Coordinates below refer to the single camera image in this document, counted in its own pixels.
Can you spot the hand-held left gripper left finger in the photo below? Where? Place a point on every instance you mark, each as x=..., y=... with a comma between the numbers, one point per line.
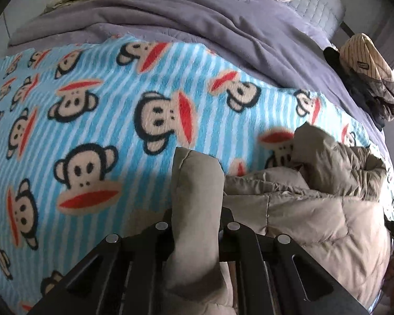
x=151, y=239

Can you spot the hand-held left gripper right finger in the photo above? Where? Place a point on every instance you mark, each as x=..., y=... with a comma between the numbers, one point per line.
x=238, y=239

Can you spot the grey quilted pillow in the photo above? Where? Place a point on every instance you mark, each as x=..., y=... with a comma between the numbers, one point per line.
x=318, y=3

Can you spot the grey puffer jacket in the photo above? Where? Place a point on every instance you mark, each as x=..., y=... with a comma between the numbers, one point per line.
x=315, y=210

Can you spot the black folded garment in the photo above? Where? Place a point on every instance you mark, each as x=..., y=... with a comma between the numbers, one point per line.
x=331, y=60

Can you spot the purple duvet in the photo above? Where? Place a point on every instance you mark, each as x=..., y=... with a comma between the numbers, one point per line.
x=184, y=16

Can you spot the blue monkey printed blanket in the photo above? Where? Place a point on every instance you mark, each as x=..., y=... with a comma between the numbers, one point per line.
x=101, y=111

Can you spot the pile of folded clothes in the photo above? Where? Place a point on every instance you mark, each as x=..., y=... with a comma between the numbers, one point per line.
x=361, y=59

